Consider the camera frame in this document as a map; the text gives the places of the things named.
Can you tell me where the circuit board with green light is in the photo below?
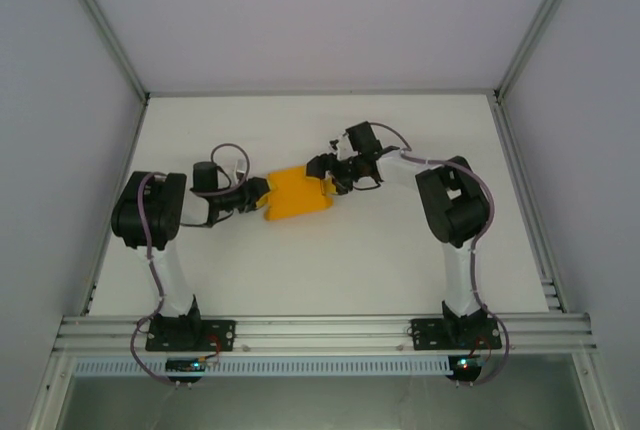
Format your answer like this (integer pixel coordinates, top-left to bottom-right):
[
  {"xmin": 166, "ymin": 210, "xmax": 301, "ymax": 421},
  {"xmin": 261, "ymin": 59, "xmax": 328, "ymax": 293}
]
[
  {"xmin": 165, "ymin": 358, "xmax": 207, "ymax": 377},
  {"xmin": 451, "ymin": 355, "xmax": 484, "ymax": 377}
]

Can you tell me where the thin black right gripper cable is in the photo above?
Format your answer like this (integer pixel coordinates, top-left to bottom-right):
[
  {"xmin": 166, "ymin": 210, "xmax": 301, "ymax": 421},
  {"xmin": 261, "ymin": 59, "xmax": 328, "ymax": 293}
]
[{"xmin": 349, "ymin": 174, "xmax": 385, "ymax": 192}]

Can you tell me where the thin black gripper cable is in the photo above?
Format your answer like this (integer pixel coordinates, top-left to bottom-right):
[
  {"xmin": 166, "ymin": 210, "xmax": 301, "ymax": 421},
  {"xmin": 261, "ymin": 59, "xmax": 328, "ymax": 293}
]
[
  {"xmin": 349, "ymin": 174, "xmax": 385, "ymax": 192},
  {"xmin": 180, "ymin": 207, "xmax": 237, "ymax": 229}
]

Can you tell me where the thin black left gripper cable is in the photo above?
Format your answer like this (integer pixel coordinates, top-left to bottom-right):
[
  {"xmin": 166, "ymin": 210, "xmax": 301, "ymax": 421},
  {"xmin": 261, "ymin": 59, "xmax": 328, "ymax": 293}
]
[{"xmin": 180, "ymin": 207, "xmax": 237, "ymax": 229}]

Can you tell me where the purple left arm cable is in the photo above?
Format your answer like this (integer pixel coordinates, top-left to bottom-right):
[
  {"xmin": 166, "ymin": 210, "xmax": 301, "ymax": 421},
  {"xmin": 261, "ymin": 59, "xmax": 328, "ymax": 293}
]
[{"xmin": 129, "ymin": 141, "xmax": 251, "ymax": 388}]

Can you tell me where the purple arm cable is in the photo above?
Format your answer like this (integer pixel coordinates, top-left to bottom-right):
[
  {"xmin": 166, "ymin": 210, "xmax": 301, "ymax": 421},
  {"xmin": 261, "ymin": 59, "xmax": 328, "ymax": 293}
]
[
  {"xmin": 129, "ymin": 141, "xmax": 251, "ymax": 388},
  {"xmin": 370, "ymin": 121, "xmax": 510, "ymax": 388}
]

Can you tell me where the aluminium table side rail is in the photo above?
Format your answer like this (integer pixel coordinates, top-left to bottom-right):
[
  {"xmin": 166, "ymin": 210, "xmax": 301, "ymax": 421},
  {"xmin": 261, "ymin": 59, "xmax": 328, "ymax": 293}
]
[
  {"xmin": 79, "ymin": 96, "xmax": 151, "ymax": 316},
  {"xmin": 491, "ymin": 93, "xmax": 567, "ymax": 315}
]

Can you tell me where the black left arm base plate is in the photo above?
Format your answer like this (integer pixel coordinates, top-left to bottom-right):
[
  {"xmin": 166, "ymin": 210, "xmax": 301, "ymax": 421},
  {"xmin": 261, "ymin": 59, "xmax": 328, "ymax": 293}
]
[{"xmin": 144, "ymin": 318, "xmax": 237, "ymax": 353}]

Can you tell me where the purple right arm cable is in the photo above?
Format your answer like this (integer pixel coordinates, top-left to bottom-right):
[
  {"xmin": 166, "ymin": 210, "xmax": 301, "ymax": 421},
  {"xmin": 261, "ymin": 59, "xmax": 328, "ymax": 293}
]
[{"xmin": 370, "ymin": 121, "xmax": 510, "ymax": 388}]

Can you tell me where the aluminium mounting rail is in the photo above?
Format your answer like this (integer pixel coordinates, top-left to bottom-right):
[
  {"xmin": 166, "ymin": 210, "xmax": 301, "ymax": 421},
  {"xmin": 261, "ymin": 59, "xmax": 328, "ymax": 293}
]
[{"xmin": 51, "ymin": 311, "xmax": 599, "ymax": 359}]

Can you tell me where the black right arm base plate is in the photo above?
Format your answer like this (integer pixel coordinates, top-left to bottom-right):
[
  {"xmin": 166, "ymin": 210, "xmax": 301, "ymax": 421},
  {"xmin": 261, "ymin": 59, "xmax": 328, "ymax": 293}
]
[{"xmin": 409, "ymin": 317, "xmax": 502, "ymax": 352}]

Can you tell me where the light blue cable duct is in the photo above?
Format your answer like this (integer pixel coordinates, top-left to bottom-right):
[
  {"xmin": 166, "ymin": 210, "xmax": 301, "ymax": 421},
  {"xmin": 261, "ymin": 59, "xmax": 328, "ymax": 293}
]
[{"xmin": 73, "ymin": 355, "xmax": 452, "ymax": 378}]

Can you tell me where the aluminium frame post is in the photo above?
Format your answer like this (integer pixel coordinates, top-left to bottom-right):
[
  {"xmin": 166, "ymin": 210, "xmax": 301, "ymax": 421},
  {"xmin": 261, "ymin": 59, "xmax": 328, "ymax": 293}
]
[
  {"xmin": 493, "ymin": 0, "xmax": 587, "ymax": 102},
  {"xmin": 51, "ymin": 0, "xmax": 152, "ymax": 102}
]

